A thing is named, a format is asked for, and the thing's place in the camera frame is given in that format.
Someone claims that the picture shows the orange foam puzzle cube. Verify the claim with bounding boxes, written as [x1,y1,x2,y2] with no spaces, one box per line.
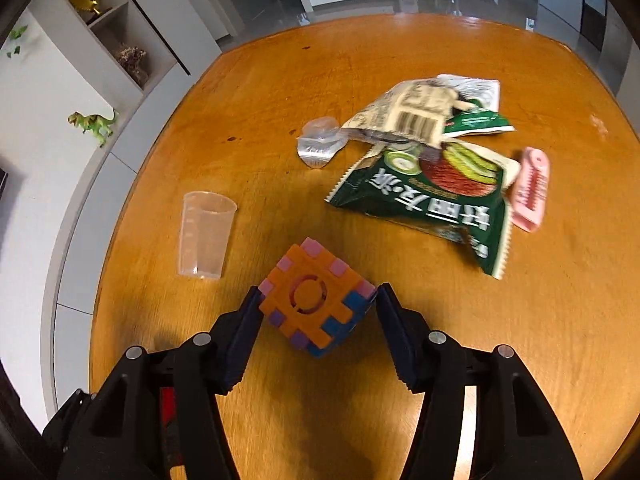
[258,236,377,359]

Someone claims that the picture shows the red object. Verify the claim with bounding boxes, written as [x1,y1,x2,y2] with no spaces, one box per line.
[159,388,180,467]

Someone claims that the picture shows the clear plastic jelly cup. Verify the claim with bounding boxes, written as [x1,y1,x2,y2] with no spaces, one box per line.
[295,115,349,170]

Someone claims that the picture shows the white low cabinet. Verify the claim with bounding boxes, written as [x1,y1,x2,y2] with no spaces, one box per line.
[42,62,223,413]

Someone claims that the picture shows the clear measuring cup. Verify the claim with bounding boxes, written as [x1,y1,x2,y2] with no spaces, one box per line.
[176,190,238,280]

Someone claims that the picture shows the white wall shelf unit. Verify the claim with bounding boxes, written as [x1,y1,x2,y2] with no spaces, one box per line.
[50,0,179,107]

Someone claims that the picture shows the pink wrapper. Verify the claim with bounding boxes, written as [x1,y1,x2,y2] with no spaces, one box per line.
[508,146,551,234]

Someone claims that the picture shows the white kitchen cabinet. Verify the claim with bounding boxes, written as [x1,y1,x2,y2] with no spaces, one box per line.
[536,0,609,52]

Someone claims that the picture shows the beige snack wrapper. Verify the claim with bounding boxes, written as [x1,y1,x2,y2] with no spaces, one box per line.
[341,78,474,149]

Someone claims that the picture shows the dried flower bunch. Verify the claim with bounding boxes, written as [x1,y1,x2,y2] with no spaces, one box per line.
[114,45,150,86]

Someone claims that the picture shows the green leaf sprig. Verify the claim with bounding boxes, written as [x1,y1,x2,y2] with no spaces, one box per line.
[4,24,29,59]

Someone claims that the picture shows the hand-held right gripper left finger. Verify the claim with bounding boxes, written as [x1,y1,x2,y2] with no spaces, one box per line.
[57,287,266,480]

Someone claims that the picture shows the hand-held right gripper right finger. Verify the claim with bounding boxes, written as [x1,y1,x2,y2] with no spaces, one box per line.
[376,282,584,480]

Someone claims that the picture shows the white and green wrapper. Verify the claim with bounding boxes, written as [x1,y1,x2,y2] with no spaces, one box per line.
[434,74,516,137]

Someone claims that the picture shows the green snack bag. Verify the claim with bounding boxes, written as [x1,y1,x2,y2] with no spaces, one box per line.
[327,140,521,280]

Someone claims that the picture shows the green dinosaur toy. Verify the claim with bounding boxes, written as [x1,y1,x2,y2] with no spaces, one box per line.
[68,108,117,149]

